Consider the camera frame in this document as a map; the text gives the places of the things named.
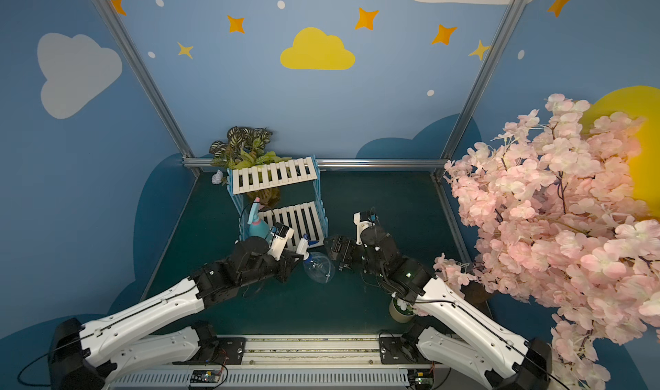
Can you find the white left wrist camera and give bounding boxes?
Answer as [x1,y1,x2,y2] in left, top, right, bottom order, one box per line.
[267,223,294,261]

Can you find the aluminium corner post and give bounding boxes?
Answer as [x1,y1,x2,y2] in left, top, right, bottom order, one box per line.
[441,0,528,160]
[91,0,194,158]

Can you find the clear vase with daisies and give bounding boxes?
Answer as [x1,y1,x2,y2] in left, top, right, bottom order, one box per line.
[208,126,292,210]

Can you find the aluminium left corner post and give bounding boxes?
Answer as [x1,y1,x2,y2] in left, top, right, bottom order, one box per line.
[91,0,194,158]

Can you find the pink cherry blossom tree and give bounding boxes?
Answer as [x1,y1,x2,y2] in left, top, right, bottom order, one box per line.
[434,94,659,389]

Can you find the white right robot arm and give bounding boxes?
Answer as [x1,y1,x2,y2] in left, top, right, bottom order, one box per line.
[327,226,552,389]

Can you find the blue and white slatted shelf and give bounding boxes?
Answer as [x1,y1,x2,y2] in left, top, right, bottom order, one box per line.
[227,156,328,250]

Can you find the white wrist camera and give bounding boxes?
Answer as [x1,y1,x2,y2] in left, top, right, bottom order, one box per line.
[353,209,377,245]
[267,223,294,261]

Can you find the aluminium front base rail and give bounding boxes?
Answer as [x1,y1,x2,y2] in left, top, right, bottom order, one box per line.
[84,334,517,390]

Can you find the teal pink spray bottle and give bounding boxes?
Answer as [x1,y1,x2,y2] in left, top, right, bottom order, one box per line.
[247,197,271,241]

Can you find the small pot white flowers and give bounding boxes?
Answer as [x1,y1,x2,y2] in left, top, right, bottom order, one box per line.
[388,297,415,324]

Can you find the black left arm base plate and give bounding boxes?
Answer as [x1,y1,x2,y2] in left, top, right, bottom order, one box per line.
[175,337,247,366]

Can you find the clear blue-white spray bottle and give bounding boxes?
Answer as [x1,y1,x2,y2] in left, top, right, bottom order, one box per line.
[296,235,335,284]

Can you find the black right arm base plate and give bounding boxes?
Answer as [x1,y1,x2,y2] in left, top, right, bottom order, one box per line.
[378,334,426,365]

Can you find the aluminium right corner post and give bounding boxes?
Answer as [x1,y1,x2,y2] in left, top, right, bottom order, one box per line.
[441,0,528,160]

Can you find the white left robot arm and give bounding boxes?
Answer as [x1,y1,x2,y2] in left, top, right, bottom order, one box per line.
[47,237,309,389]

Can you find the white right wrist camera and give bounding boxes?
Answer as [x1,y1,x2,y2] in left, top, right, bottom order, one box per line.
[353,209,377,245]

